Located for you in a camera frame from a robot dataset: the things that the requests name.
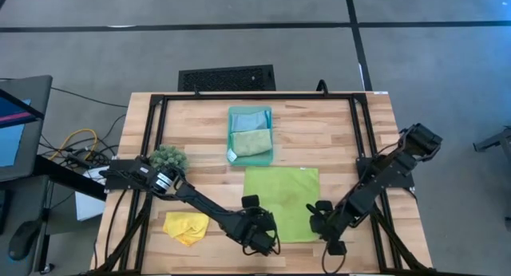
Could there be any green translucent plastic bin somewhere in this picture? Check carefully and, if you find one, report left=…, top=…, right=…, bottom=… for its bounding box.
left=226, top=104, right=275, bottom=168

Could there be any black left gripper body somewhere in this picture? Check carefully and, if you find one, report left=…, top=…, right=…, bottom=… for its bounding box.
left=229, top=207, right=280, bottom=257

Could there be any black cable loop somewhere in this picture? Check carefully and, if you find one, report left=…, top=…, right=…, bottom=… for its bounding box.
left=315, top=78, right=330, bottom=97

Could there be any grey metal stand base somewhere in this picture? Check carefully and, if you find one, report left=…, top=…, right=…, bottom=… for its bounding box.
left=473, top=126, right=511, bottom=153

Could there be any black perforated metal box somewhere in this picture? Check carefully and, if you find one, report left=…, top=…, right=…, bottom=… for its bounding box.
left=177, top=64, right=277, bottom=93

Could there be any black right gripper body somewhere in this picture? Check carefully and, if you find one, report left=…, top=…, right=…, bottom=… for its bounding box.
left=306, top=203, right=353, bottom=257

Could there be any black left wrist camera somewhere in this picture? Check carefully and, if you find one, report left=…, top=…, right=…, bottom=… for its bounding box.
left=241, top=195, right=260, bottom=210

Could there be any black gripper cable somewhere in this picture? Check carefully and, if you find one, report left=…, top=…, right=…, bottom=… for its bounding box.
left=321, top=243, right=347, bottom=275
left=241, top=235, right=282, bottom=257

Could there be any grey desk monitor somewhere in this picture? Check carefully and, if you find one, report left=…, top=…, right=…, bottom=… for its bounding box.
left=0, top=74, right=53, bottom=183

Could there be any lime green microfiber towel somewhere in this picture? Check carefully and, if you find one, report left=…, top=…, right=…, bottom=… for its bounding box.
left=243, top=166, right=321, bottom=244

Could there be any yellow microfiber towel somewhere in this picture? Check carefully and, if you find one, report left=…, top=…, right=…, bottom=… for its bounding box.
left=162, top=211, right=211, bottom=247

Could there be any black computer mouse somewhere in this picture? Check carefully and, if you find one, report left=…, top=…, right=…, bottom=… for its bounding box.
left=8, top=219, right=41, bottom=262

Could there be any white box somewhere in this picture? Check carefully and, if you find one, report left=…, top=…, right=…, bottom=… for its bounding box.
left=74, top=166, right=107, bottom=222

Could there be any artificial succulent in patterned pot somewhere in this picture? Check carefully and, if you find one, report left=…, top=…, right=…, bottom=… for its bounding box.
left=149, top=144, right=189, bottom=173

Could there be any black aluminium table frame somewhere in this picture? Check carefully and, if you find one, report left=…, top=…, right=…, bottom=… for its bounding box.
left=89, top=91, right=436, bottom=276

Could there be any pale green microfiber towel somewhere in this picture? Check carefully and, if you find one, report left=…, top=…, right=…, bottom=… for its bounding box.
left=227, top=128, right=273, bottom=164

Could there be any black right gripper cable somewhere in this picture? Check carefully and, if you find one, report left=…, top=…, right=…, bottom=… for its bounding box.
left=321, top=243, right=347, bottom=275

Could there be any yellow cable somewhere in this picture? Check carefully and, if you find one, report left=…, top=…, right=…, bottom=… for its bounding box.
left=47, top=128, right=99, bottom=161

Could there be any grey office desk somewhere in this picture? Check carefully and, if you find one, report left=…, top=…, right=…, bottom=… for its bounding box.
left=0, top=154, right=107, bottom=276

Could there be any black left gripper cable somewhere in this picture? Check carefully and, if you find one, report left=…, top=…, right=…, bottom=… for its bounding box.
left=241, top=235, right=282, bottom=257

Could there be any light blue microfiber towel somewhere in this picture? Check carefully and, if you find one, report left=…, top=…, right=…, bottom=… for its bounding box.
left=230, top=110, right=272, bottom=133

